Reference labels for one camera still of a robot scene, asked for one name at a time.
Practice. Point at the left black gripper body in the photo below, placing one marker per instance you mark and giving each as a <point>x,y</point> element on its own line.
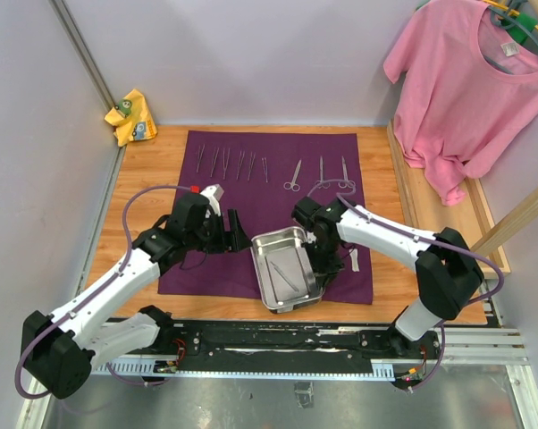
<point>210,237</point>

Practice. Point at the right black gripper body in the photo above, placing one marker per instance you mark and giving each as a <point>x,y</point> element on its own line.
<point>323,257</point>

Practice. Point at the white gauze pad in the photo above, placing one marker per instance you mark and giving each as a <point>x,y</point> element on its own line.
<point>354,260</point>

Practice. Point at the steel instrument tray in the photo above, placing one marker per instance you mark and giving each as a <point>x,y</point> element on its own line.
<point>285,248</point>

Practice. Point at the steel scissors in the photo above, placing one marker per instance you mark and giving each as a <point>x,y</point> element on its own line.
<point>346,182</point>
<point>321,183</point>
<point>292,184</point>

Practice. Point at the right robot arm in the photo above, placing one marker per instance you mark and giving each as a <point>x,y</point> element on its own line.
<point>447,273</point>

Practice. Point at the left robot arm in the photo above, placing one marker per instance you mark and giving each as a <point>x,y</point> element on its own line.
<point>99,308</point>

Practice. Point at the wooden tray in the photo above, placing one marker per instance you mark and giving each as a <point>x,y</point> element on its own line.
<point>422,207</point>

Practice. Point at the yellow paper bag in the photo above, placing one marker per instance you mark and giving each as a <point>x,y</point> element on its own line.
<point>131,119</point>

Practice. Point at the pink t-shirt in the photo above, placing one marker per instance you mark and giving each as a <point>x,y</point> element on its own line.
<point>468,90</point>

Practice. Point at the wooden beam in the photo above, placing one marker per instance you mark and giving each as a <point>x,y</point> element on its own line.
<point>513,222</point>

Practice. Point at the green hanger clip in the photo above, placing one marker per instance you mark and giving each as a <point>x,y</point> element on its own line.
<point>523,28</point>

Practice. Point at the grey clothes hanger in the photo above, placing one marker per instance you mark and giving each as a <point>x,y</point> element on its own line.
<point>515,36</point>

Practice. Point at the yellow hoop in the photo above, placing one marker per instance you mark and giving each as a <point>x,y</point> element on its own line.
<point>537,27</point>

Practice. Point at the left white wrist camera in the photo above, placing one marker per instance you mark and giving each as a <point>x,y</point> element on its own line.
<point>214,193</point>

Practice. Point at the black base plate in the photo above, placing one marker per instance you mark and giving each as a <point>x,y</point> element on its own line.
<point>292,348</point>

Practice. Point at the aluminium rail frame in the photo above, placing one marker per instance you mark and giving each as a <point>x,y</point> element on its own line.
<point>483,347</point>

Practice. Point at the aluminium corner post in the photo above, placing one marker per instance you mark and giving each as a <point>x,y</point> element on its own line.
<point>78,42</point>

